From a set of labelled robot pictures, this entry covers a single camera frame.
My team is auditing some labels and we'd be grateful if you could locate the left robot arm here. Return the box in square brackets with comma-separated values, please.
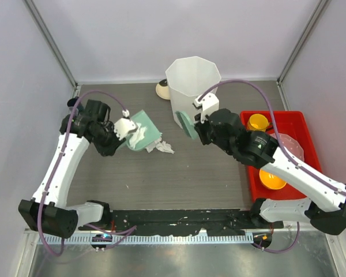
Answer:
[18, 100, 131, 239]

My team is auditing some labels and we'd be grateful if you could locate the white plastic trash bin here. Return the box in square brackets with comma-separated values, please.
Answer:
[166, 56, 221, 126]

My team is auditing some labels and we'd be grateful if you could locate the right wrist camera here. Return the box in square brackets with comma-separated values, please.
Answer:
[193, 92, 219, 123]

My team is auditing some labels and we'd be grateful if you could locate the green hand brush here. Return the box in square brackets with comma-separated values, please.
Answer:
[175, 111, 198, 140]

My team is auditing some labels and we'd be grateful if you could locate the red plastic bin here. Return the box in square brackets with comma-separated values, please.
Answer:
[247, 111, 321, 202]

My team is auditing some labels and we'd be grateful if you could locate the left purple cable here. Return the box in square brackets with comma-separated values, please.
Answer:
[36, 89, 138, 257]

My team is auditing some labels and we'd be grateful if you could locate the white slotted cable duct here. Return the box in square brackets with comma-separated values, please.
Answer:
[43, 233, 254, 245]

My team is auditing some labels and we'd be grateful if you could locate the yellow bowl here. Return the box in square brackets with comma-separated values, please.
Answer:
[259, 170, 287, 190]

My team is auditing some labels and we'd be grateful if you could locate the dark blue mug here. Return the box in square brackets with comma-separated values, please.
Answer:
[67, 97, 84, 111]

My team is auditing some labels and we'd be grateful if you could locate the yellow mug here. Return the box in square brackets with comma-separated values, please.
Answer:
[247, 114, 273, 132]

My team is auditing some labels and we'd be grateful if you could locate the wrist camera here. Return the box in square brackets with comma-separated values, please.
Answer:
[114, 110, 138, 141]
[193, 92, 219, 123]

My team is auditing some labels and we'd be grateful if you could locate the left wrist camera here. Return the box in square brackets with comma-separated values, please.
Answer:
[114, 110, 138, 141]

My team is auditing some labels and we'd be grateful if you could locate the paper scrap large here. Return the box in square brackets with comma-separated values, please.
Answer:
[129, 123, 147, 149]

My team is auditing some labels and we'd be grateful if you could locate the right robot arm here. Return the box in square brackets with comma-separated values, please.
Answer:
[194, 108, 346, 235]

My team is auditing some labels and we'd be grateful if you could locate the pink dotted plate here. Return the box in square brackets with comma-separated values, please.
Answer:
[270, 133, 304, 162]

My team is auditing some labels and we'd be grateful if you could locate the green plastic dustpan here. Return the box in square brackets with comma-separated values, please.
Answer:
[126, 110, 161, 151]

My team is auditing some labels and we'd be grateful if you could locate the cream round plate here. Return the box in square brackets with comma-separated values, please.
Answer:
[156, 79, 170, 100]

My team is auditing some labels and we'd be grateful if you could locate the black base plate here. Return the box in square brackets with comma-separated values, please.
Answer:
[78, 208, 283, 238]

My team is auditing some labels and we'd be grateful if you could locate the paper scrap small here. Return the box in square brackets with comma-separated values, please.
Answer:
[156, 141, 175, 154]

